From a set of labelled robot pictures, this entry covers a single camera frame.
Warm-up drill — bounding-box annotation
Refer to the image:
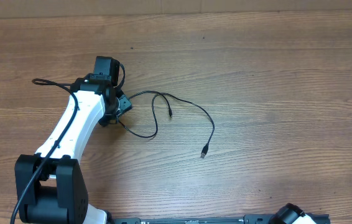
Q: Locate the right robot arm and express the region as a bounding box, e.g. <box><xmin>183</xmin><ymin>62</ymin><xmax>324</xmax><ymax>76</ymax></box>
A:
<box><xmin>269</xmin><ymin>203</ymin><xmax>317</xmax><ymax>224</ymax></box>

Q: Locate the black usb cable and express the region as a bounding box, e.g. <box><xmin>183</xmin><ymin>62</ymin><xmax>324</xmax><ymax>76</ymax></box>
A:
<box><xmin>116</xmin><ymin>90</ymin><xmax>216</xmax><ymax>159</ymax></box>

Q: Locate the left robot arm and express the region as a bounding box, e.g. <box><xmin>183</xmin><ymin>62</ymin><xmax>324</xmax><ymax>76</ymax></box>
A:
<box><xmin>10</xmin><ymin>56</ymin><xmax>132</xmax><ymax>223</ymax></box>

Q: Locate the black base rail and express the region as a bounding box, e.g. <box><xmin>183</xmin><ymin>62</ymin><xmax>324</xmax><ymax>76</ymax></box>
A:
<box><xmin>112</xmin><ymin>214</ymin><xmax>273</xmax><ymax>224</ymax></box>

